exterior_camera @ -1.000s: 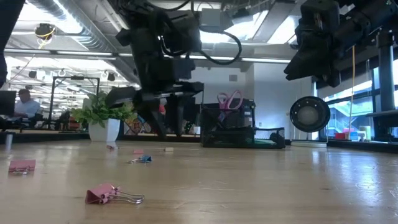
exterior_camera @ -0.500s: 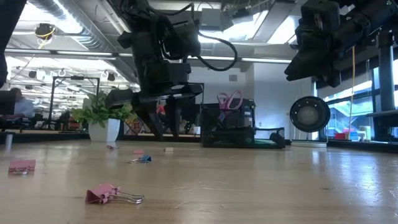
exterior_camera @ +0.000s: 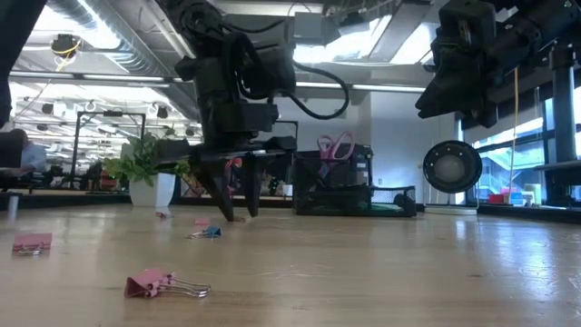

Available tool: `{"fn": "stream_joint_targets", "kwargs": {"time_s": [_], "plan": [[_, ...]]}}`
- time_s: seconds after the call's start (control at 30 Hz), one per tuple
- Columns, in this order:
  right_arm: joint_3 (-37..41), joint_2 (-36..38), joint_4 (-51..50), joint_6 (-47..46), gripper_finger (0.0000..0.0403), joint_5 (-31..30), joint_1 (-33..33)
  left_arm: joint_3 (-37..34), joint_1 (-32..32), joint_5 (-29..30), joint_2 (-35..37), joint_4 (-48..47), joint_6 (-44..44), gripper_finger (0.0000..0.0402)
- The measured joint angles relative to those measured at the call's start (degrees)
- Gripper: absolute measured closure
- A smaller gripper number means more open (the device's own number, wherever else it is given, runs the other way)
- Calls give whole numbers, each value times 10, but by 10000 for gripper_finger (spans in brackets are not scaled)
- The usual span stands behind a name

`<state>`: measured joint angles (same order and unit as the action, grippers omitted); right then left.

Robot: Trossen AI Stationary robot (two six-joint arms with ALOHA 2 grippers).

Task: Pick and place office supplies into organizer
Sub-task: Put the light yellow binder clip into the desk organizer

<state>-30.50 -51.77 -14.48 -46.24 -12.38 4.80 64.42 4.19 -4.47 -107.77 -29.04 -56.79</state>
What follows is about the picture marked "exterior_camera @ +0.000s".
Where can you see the blue box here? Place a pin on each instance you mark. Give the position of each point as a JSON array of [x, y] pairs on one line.
[[516, 199]]

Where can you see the blue binder clip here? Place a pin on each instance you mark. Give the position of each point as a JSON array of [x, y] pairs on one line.
[[211, 232]]

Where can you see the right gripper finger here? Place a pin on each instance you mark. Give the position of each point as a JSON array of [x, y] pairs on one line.
[[485, 115], [447, 97]]

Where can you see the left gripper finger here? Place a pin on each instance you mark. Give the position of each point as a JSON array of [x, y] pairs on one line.
[[252, 181], [220, 186]]

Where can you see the ceiling light strip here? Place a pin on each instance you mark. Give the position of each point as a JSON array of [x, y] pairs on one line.
[[91, 78], [386, 87]]

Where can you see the black rig frame beam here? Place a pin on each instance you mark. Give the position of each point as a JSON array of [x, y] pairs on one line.
[[13, 45]]

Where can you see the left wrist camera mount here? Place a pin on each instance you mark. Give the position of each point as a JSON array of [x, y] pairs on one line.
[[245, 118]]

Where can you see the black vertical post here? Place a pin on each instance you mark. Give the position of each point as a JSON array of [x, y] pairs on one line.
[[564, 113]]

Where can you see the green plant in white pot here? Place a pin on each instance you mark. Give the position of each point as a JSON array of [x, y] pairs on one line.
[[145, 191]]

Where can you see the dark background monitor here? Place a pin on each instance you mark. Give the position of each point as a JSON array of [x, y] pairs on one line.
[[11, 150]]

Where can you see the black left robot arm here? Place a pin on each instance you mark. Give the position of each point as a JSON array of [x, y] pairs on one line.
[[199, 22]]

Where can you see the green sticky notes pad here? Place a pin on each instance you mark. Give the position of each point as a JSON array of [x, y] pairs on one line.
[[386, 209]]

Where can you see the black background rig frame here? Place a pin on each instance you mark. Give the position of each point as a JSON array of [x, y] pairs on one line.
[[109, 113]]

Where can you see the black mesh desk organizer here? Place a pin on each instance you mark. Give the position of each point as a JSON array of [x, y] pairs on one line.
[[345, 200]]

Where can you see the grey metal post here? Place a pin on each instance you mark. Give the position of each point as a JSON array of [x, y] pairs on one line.
[[13, 209]]

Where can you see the black aluminium table frame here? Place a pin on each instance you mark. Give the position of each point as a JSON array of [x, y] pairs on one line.
[[68, 200]]

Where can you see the red box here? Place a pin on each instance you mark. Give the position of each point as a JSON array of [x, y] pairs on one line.
[[496, 199]]

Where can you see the person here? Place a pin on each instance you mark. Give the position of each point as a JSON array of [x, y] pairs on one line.
[[32, 156]]

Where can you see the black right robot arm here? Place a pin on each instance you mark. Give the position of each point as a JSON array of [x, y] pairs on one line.
[[535, 27]]

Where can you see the pink binder clip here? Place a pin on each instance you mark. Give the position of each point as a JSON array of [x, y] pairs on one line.
[[202, 221], [161, 214], [32, 240], [145, 284]]

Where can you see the black ceiling device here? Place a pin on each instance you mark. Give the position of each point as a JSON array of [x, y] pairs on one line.
[[65, 45]]

